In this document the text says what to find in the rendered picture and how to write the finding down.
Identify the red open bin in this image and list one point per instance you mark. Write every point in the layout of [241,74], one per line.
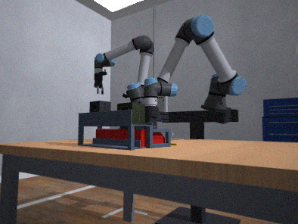
[102,133]
[141,134]
[118,133]

